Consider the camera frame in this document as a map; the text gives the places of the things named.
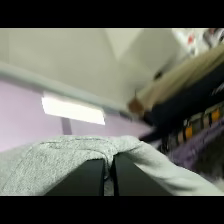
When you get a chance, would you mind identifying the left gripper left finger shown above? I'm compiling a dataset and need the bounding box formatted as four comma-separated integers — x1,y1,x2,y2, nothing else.
44,158,107,197

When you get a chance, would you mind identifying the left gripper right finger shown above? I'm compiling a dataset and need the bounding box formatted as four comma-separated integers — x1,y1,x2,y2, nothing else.
110,152,173,197

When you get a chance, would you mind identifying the grey garment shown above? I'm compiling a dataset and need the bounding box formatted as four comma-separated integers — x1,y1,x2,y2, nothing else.
0,134,224,197

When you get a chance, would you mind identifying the purple garment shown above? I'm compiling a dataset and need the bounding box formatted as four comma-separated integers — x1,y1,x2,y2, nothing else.
168,118,224,171

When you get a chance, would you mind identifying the brown garment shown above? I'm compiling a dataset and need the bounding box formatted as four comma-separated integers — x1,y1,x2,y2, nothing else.
127,95,146,116

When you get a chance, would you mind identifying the orange and black checked garment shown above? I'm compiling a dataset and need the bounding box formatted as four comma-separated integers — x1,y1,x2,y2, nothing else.
159,102,224,153

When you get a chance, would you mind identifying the beige garment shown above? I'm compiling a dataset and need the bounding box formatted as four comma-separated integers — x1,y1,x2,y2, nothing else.
135,42,224,112

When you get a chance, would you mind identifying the white patterned garment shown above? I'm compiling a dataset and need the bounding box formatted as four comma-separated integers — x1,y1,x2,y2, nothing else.
172,28,224,57

